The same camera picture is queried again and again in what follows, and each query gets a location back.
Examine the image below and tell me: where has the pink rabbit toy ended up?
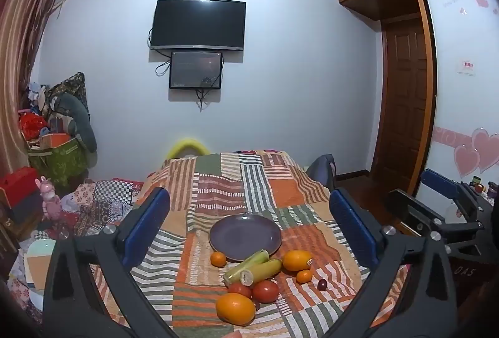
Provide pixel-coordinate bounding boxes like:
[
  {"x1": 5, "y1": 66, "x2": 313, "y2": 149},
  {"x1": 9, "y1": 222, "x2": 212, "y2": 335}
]
[{"x1": 39, "y1": 175, "x2": 62, "y2": 222}]

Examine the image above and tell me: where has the white heart-printed wardrobe door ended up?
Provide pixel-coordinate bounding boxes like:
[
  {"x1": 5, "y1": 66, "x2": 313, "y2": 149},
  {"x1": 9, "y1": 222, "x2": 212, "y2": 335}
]
[{"x1": 413, "y1": 0, "x2": 499, "y2": 206}]

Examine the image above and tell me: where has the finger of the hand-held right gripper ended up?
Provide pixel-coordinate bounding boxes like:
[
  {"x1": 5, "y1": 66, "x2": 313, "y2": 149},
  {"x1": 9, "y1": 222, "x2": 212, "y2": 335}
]
[
  {"x1": 420, "y1": 168, "x2": 485, "y2": 224},
  {"x1": 386, "y1": 188, "x2": 450, "y2": 243}
]

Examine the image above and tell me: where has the striped brown curtain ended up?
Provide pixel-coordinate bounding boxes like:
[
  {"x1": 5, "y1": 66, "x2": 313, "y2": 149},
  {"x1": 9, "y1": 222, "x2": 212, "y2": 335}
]
[{"x1": 0, "y1": 0, "x2": 71, "y2": 183}]

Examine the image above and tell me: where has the yellow foam ring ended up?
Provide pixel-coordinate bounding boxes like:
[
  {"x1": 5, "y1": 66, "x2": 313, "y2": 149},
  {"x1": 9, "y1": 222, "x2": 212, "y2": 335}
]
[{"x1": 166, "y1": 138, "x2": 211, "y2": 160}]

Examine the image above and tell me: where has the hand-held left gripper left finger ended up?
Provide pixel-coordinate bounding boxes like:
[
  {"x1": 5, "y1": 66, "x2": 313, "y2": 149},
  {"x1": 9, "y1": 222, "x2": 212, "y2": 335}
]
[{"x1": 42, "y1": 187, "x2": 178, "y2": 338}]

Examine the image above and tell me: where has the black monitor cable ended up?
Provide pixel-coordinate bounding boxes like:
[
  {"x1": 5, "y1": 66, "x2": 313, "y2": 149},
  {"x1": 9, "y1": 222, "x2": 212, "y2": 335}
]
[{"x1": 195, "y1": 89, "x2": 210, "y2": 113}]

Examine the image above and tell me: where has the pale teal box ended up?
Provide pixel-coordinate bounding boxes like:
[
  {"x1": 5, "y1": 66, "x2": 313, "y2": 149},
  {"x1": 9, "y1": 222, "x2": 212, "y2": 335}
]
[{"x1": 21, "y1": 239, "x2": 59, "y2": 292}]

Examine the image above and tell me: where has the grey-blue chair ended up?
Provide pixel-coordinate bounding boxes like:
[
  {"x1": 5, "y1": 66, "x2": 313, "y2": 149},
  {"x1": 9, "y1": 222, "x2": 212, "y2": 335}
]
[{"x1": 306, "y1": 154, "x2": 338, "y2": 191}]

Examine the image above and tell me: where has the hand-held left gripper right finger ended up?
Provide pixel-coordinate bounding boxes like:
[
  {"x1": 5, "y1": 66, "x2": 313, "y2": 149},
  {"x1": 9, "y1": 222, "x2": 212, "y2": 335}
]
[{"x1": 328, "y1": 188, "x2": 458, "y2": 338}]

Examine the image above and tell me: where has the red tomato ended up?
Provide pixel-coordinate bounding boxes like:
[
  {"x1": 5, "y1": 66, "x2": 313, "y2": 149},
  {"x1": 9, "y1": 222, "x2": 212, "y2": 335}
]
[
  {"x1": 252, "y1": 279, "x2": 280, "y2": 304},
  {"x1": 228, "y1": 282, "x2": 253, "y2": 300}
]

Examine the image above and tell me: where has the small black wall monitor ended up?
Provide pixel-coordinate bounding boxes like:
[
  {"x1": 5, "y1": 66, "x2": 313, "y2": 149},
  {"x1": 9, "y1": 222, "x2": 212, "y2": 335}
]
[{"x1": 169, "y1": 51, "x2": 224, "y2": 90}]

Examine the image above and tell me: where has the large plain orange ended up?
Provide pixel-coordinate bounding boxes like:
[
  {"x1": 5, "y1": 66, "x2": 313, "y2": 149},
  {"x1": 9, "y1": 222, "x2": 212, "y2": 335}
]
[{"x1": 216, "y1": 292, "x2": 256, "y2": 326}]

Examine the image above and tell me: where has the purple round plate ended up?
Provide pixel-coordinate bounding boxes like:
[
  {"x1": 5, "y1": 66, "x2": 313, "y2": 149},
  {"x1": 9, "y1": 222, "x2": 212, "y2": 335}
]
[{"x1": 209, "y1": 213, "x2": 283, "y2": 263}]

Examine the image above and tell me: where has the grey plush toy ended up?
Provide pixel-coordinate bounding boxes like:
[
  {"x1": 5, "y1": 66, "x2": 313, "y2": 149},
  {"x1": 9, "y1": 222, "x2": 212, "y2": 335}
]
[{"x1": 49, "y1": 92, "x2": 98, "y2": 153}]

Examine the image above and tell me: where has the large orange with sticker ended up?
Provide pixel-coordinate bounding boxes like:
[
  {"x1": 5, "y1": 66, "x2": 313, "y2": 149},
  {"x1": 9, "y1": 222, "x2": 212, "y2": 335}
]
[{"x1": 282, "y1": 250, "x2": 314, "y2": 272}]

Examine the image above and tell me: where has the green storage box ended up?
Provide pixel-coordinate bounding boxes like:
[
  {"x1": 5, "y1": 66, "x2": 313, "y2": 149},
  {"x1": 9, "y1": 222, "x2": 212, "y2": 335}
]
[{"x1": 27, "y1": 137, "x2": 92, "y2": 186}]

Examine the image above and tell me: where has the black wall television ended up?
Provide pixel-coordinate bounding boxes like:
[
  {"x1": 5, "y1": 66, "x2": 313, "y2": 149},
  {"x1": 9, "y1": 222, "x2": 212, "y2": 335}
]
[{"x1": 150, "y1": 0, "x2": 246, "y2": 51}]

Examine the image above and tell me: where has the striped patchwork blanket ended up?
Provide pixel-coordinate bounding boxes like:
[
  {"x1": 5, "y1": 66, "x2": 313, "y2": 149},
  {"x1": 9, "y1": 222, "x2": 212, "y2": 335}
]
[{"x1": 90, "y1": 149, "x2": 410, "y2": 338}]

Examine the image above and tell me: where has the yellow-green sugarcane piece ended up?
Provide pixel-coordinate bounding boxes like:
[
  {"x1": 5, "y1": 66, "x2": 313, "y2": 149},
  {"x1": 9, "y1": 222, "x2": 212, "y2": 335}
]
[{"x1": 239, "y1": 258, "x2": 283, "y2": 287}]

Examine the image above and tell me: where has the brown wooden door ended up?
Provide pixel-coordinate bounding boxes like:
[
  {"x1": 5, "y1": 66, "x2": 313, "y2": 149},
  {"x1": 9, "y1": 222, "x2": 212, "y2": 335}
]
[{"x1": 372, "y1": 16, "x2": 429, "y2": 194}]

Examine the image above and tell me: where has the red plastic bag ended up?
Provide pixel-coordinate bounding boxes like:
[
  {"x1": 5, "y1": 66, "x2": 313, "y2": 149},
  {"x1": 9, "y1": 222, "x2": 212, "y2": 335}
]
[{"x1": 19, "y1": 113, "x2": 49, "y2": 140}]

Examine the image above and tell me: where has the red box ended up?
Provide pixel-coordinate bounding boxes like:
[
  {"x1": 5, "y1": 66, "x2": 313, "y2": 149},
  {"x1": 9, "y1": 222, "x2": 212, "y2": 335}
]
[{"x1": 0, "y1": 167, "x2": 41, "y2": 206}]

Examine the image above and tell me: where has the dark patterned cushion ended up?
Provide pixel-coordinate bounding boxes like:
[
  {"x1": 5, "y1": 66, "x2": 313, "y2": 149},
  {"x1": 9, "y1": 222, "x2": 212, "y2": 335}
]
[{"x1": 49, "y1": 72, "x2": 86, "y2": 105}]

